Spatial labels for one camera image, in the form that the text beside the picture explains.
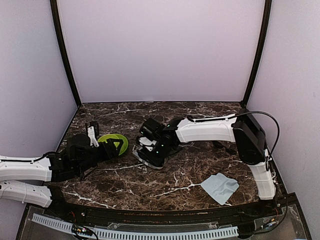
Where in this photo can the gold frame sunglasses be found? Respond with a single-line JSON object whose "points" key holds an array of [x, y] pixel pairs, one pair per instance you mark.
{"points": [[219, 145]]}

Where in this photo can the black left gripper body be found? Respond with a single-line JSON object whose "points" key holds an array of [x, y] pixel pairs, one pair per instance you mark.
{"points": [[85, 165]]}

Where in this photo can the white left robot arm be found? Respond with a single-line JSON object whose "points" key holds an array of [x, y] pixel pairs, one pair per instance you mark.
{"points": [[16, 172]]}

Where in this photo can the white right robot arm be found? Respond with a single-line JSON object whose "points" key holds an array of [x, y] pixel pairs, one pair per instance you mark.
{"points": [[248, 135]]}

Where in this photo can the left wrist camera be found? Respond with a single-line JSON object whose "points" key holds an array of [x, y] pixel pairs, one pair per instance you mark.
{"points": [[92, 131]]}

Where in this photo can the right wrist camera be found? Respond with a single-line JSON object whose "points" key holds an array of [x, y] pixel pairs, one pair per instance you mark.
{"points": [[146, 143]]}

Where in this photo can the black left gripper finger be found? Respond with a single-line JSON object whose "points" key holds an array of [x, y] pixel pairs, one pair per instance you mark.
{"points": [[114, 143], [109, 155]]}

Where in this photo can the black corner frame post left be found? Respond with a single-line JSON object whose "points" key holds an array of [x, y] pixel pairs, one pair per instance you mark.
{"points": [[63, 51]]}

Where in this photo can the blue cleaning cloth right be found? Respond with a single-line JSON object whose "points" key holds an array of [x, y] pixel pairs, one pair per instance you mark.
{"points": [[219, 187]]}

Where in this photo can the plaid brown glasses case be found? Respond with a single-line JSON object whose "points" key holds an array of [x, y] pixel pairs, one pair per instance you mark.
{"points": [[146, 157]]}

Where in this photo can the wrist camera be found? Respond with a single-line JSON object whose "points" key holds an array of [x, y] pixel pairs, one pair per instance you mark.
{"points": [[92, 131], [146, 143]]}

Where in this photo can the green plate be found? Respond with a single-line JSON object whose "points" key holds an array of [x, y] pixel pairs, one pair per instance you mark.
{"points": [[114, 136]]}

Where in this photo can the black corner frame post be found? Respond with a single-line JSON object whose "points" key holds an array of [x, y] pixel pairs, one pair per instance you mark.
{"points": [[63, 51], [258, 52]]}

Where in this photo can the black corner frame post right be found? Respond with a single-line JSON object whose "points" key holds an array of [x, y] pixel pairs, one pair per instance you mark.
{"points": [[258, 52]]}

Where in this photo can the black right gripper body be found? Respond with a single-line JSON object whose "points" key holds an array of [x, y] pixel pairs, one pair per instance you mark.
{"points": [[162, 152]]}

